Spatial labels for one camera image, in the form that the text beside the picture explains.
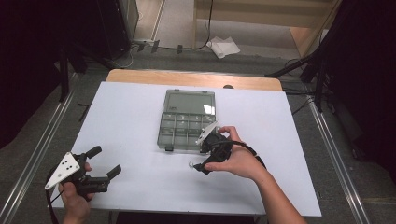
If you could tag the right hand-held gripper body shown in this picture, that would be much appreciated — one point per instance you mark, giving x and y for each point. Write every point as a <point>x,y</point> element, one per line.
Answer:
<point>218,146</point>

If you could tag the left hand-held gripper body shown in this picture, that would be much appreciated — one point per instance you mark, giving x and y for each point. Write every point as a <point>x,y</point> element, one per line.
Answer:
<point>63,169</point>

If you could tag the small metal screws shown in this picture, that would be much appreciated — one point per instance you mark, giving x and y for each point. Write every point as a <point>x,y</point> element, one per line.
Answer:
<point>190,164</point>

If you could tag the clear plastic compartment box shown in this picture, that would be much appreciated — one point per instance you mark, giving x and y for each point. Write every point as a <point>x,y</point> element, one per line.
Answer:
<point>186,124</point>

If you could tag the person's right hand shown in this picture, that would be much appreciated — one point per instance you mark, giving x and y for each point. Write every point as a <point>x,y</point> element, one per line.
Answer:
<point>243,160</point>

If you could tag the person's left hand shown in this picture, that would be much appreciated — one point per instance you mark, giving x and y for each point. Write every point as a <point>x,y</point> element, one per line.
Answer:
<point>74,205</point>

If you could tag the black hex key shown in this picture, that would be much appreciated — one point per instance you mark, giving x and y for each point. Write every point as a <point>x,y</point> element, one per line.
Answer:
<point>84,112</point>

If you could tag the white board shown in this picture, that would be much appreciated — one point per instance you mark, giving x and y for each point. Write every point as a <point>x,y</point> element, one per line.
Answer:
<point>124,118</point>

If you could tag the black metal stand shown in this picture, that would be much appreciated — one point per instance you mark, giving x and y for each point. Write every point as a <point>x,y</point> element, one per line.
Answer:
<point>319,84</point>
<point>64,74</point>

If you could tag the crumpled white paper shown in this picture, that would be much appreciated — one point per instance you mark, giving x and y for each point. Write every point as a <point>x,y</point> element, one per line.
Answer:
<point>224,46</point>

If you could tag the black plug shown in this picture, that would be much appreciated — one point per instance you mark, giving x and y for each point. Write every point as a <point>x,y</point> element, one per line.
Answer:
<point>179,48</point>

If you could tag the black curtain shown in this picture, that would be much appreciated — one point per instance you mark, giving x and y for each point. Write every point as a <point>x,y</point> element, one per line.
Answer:
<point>28,62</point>
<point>367,77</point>

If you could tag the white power strip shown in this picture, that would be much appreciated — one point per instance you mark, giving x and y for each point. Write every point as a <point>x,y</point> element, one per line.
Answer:
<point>143,41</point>

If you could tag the dark computer tower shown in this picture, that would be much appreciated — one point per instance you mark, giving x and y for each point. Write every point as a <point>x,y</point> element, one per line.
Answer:
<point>115,28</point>

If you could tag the metal floor rail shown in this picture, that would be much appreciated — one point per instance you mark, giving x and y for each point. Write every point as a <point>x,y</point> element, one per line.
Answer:
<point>336,158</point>
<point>34,158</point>

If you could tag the light wooden shelf frame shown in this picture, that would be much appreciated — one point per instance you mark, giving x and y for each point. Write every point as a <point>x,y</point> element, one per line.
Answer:
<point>264,15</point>

